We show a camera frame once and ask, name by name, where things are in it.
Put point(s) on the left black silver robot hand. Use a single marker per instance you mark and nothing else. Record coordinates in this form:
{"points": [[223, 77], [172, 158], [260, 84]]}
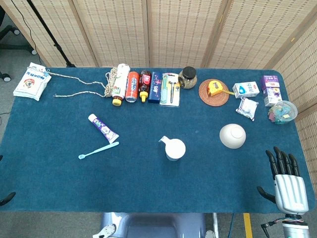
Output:
{"points": [[6, 198]]}

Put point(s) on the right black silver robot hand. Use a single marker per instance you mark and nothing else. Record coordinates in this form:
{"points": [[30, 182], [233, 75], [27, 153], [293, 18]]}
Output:
{"points": [[289, 191]]}

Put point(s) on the light blue toothbrush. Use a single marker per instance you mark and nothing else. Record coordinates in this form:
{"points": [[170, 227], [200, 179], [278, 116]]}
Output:
{"points": [[99, 150]]}

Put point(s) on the purple white toothpaste tube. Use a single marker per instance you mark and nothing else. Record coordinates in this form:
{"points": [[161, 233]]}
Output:
{"points": [[102, 127]]}

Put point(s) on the clear tub of coloured clips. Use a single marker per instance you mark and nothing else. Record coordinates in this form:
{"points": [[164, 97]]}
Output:
{"points": [[282, 112]]}

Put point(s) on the white upturned bowl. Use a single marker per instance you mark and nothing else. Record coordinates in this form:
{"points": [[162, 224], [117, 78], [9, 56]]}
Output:
{"points": [[232, 136]]}

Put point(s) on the crumpled white packet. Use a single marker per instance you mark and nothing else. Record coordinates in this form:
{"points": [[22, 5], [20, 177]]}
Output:
{"points": [[247, 107]]}

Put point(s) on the white purple small box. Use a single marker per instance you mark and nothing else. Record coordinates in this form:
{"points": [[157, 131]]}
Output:
{"points": [[272, 95]]}

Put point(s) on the white blue milk carton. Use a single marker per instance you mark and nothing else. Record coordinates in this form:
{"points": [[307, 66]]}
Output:
{"points": [[245, 89]]}

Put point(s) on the white printed cloth bag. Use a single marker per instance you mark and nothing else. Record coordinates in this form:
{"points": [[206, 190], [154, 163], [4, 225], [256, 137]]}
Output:
{"points": [[31, 83]]}

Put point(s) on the round woven brown coaster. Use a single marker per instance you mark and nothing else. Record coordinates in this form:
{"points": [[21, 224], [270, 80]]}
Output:
{"points": [[214, 99]]}

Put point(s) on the black chair caster wheel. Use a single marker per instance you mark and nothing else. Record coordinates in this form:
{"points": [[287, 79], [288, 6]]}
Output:
{"points": [[6, 77]]}

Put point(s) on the yellow tape measure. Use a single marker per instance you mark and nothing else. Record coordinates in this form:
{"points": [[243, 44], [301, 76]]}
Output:
{"points": [[215, 88]]}

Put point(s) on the blue-grey robot torso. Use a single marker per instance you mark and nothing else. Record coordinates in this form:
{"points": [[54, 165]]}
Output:
{"points": [[153, 225]]}

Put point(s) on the blue table cloth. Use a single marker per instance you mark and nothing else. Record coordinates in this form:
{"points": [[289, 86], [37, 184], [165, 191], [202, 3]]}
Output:
{"points": [[148, 183]]}

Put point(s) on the glass jar black lid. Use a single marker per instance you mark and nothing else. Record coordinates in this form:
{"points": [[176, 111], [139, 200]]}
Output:
{"points": [[187, 78]]}

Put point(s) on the black razor blister pack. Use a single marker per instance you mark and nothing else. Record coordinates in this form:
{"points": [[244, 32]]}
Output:
{"points": [[174, 90]]}

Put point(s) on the black office chair base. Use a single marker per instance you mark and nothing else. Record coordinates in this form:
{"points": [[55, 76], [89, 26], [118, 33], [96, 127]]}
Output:
{"points": [[10, 44]]}

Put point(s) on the green white brush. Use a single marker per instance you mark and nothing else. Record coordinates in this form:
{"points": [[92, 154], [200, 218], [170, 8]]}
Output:
{"points": [[164, 91]]}

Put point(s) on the white bottle yellow cap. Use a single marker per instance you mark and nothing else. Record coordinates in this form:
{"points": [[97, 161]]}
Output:
{"points": [[120, 84]]}

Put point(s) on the black tripod stand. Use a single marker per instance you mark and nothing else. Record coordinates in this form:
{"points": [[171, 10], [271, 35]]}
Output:
{"points": [[53, 42]]}

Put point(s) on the orange drink can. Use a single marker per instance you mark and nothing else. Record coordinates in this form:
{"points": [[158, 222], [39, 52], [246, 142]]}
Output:
{"points": [[132, 86]]}

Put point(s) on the dark blue carton box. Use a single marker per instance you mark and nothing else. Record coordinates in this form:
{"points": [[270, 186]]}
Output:
{"points": [[155, 88]]}

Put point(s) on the dark bottle red label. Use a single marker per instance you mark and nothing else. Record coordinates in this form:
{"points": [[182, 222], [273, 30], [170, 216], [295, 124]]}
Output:
{"points": [[144, 81]]}

